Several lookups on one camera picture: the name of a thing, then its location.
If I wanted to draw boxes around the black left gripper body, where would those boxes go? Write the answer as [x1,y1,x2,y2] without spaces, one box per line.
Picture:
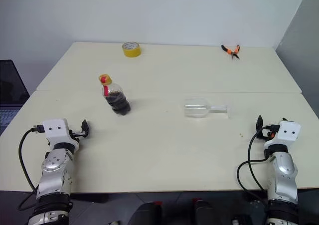
[67,129,86,143]

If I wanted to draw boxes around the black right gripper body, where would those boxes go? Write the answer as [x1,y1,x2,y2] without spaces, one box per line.
[259,124,279,141]

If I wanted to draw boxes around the small cola bottle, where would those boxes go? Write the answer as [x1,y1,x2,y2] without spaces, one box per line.
[98,73,132,116]

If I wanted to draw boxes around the clear wine glass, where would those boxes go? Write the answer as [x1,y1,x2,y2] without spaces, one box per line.
[183,98,229,120]

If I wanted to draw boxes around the dark laptop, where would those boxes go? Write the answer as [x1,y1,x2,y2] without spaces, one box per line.
[0,59,31,136]

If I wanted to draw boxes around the yellow tape roll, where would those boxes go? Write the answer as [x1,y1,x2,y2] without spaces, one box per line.
[121,41,143,58]

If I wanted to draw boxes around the dark rounded shape red tab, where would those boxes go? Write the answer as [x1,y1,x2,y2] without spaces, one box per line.
[191,197,226,225]
[127,201,163,225]

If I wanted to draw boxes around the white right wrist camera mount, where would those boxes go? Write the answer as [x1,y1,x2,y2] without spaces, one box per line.
[264,120,302,149]

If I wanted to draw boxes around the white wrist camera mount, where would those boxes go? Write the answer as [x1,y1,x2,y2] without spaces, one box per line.
[264,120,302,149]
[41,118,70,146]

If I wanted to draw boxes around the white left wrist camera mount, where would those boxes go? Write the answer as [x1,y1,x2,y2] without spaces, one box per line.
[41,118,70,146]

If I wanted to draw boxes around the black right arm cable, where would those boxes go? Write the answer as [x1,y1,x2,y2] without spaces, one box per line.
[236,124,279,206]

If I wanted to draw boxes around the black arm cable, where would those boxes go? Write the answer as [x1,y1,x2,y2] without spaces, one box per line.
[236,124,279,206]
[17,125,44,211]

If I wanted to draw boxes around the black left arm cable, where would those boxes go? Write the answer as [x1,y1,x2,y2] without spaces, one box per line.
[17,125,44,211]

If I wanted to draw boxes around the orange-handled pliers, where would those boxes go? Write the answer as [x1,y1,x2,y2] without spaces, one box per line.
[220,44,241,61]

